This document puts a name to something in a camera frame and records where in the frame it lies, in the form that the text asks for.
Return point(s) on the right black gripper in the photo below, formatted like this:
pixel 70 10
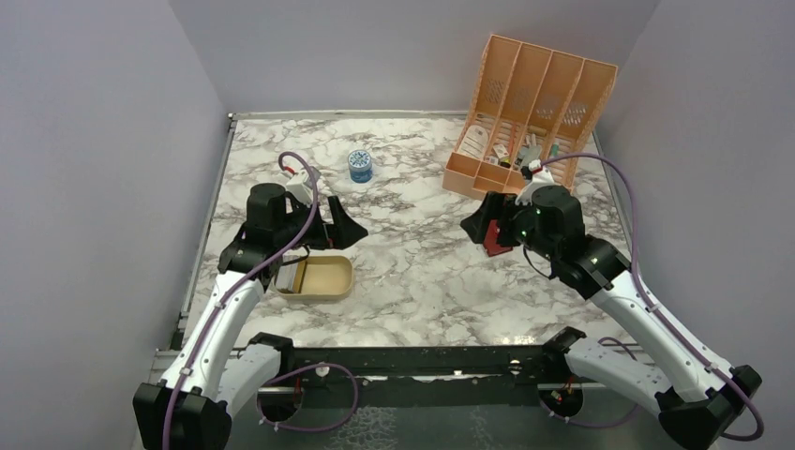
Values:
pixel 495 205

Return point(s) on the blue round tin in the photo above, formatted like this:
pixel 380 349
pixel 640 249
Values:
pixel 360 166

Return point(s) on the white striped card in organizer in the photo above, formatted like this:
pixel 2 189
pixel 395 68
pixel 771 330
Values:
pixel 474 141

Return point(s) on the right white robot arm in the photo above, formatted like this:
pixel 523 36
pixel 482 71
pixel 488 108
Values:
pixel 694 393

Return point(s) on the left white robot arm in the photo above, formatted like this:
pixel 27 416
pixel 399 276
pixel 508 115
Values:
pixel 193 403

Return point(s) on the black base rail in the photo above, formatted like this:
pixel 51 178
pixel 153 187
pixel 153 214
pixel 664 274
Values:
pixel 406 377

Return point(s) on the orange plastic file organizer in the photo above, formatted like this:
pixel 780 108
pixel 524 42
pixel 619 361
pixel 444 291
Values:
pixel 523 84

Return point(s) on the red leather card holder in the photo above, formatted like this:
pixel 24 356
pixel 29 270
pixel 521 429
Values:
pixel 491 245

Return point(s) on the stack of cards in tray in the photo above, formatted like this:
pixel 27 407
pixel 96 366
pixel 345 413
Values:
pixel 289 278

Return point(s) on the small items in organizer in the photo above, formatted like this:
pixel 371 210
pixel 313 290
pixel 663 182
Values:
pixel 514 146

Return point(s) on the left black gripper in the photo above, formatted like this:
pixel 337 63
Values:
pixel 342 232

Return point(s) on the beige oval tray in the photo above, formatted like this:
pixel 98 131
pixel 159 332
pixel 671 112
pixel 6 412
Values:
pixel 327 278

